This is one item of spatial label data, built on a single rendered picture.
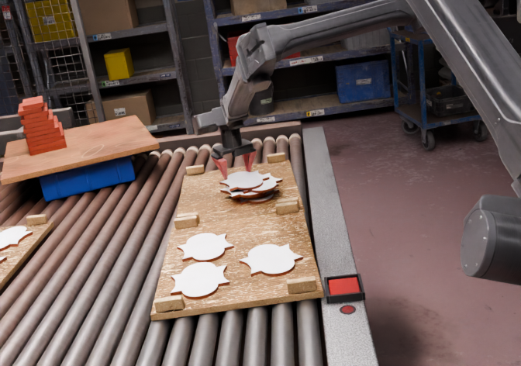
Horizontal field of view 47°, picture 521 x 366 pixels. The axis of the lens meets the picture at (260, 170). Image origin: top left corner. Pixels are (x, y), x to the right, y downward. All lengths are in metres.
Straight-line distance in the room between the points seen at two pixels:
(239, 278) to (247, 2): 4.49
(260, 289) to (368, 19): 0.58
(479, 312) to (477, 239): 2.30
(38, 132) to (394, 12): 1.36
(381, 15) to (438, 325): 1.76
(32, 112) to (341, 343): 1.43
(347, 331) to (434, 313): 1.69
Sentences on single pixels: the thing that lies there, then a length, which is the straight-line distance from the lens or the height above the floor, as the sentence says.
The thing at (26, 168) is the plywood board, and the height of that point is 1.04.
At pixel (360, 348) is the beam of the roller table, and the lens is 1.09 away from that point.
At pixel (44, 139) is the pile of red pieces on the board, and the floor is 1.08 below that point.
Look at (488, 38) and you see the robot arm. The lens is 0.67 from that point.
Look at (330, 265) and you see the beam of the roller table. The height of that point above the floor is 0.92.
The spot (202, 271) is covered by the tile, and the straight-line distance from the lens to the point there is 1.34.
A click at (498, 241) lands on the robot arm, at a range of 0.51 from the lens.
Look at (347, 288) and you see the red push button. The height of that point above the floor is 0.93.
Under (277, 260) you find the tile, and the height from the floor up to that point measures 0.94.
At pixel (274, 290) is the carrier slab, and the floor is 0.94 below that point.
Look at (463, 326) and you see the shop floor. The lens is 2.73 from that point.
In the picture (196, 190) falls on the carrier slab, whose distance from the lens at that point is 1.82.
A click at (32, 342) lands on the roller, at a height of 0.92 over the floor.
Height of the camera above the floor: 1.57
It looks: 20 degrees down
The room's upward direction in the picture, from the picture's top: 8 degrees counter-clockwise
